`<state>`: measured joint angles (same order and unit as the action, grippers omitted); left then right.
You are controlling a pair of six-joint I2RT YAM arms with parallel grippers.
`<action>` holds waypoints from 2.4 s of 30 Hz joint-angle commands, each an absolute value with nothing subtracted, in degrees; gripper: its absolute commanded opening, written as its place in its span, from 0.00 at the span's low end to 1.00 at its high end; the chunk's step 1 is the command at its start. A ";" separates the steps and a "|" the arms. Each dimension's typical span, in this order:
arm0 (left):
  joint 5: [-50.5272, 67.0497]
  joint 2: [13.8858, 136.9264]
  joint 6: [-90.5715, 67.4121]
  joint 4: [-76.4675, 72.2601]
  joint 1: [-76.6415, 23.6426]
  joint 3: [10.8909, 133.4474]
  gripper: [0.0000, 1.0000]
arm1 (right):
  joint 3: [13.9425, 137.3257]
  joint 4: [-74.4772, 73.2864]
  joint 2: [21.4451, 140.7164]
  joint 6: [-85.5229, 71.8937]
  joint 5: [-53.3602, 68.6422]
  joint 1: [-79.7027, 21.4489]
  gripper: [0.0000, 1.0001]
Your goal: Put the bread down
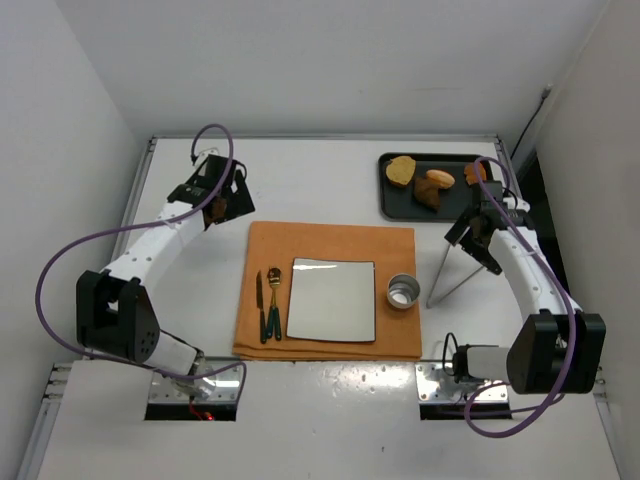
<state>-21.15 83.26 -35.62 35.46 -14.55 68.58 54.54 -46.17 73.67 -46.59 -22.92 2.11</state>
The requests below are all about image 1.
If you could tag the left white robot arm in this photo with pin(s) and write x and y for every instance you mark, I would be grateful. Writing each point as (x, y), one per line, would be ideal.
(114, 313)

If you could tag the dark brown bread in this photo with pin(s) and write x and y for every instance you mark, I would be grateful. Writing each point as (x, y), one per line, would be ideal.
(426, 193)

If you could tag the green handled knife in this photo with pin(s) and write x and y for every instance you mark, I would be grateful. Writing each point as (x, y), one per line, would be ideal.
(260, 306)

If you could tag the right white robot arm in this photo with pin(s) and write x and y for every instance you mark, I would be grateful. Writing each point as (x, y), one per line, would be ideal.
(557, 336)

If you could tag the black tray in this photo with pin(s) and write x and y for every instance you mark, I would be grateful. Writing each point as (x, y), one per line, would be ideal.
(399, 203)

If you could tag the glazed oval bun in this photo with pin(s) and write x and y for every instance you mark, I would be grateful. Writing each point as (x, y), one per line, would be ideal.
(440, 179)

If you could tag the round yellow bread slice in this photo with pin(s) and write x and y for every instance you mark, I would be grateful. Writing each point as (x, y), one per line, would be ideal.
(400, 171)

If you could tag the gold green handled spoon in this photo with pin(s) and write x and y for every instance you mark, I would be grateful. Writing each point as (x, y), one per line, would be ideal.
(274, 329)

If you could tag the white square plate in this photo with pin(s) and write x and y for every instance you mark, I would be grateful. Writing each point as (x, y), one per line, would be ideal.
(332, 301)

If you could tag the orange croissant piece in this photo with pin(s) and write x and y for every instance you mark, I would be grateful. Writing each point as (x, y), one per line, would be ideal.
(474, 173)

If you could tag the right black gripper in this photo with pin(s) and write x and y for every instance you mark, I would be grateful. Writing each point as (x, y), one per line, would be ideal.
(473, 239)

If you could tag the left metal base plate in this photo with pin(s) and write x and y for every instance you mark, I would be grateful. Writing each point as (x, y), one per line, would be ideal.
(221, 388)

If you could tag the metal cup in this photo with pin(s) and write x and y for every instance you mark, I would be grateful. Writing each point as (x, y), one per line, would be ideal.
(403, 291)

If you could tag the orange cloth mat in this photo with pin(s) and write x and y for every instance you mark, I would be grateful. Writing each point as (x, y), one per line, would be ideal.
(278, 244)

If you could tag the metal base plate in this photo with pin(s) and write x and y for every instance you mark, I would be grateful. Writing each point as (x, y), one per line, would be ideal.
(221, 388)
(436, 388)

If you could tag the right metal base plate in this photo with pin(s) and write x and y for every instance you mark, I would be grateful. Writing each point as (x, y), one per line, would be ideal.
(436, 388)

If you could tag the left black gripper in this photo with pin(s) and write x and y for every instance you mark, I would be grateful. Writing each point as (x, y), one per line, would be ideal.
(235, 195)

